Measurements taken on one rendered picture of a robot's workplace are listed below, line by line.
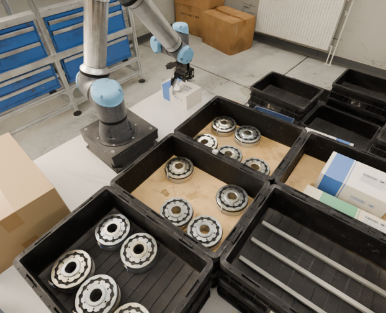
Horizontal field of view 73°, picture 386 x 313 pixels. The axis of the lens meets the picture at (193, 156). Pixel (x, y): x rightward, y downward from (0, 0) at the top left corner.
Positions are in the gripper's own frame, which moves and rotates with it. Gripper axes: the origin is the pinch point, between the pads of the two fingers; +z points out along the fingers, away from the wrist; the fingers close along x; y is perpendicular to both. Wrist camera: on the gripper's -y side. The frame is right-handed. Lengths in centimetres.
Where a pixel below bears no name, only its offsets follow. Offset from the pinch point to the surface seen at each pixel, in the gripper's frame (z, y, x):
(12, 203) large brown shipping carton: -13, 22, -94
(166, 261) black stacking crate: -7, 67, -73
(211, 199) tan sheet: -7, 63, -49
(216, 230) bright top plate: -10, 73, -58
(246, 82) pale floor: 76, -44, 146
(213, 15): 36, -136, 195
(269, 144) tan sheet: -7, 64, -14
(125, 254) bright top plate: -10, 59, -80
